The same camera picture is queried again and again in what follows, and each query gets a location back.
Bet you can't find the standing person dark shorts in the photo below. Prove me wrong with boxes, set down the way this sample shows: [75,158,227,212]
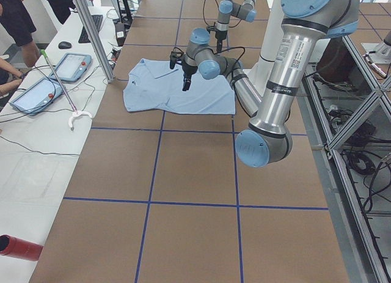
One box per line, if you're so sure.
[1,0,40,67]

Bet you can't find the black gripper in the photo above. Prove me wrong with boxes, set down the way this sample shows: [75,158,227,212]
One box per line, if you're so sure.
[181,62,198,91]
[215,29,227,53]

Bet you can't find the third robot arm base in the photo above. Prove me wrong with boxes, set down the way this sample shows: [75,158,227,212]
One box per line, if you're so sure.
[361,32,390,65]

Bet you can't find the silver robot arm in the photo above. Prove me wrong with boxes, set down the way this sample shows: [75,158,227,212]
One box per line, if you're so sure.
[180,0,360,167]
[213,0,257,54]

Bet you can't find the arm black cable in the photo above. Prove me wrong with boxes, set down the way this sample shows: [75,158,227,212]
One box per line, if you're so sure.
[172,46,247,82]
[202,0,224,33]

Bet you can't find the red cylinder bottle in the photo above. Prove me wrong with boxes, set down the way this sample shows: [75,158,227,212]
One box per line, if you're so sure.
[1,235,43,262]

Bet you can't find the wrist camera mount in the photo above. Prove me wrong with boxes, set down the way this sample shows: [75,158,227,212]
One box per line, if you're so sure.
[206,25,219,34]
[169,50,184,70]

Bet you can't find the aluminium frame post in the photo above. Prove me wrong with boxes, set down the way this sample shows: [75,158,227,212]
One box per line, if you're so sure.
[73,0,114,83]

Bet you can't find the light blue t-shirt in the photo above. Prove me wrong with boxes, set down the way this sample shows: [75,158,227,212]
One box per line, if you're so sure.
[123,58,236,115]

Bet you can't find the seated person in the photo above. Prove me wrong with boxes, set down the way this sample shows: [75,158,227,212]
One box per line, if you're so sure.
[1,58,26,101]

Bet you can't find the near teach pendant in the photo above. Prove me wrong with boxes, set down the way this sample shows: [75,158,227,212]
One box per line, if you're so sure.
[9,78,63,115]

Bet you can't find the black computer mouse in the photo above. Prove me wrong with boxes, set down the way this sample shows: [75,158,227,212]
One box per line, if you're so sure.
[58,41,72,50]

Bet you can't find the reacher grabber stick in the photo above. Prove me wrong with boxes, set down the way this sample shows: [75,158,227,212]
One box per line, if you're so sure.
[40,50,92,131]

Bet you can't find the aluminium frame rack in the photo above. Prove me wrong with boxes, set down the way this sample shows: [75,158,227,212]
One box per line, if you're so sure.
[299,29,390,282]

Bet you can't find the black keyboard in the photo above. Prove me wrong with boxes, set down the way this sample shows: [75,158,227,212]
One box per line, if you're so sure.
[78,14,104,44]

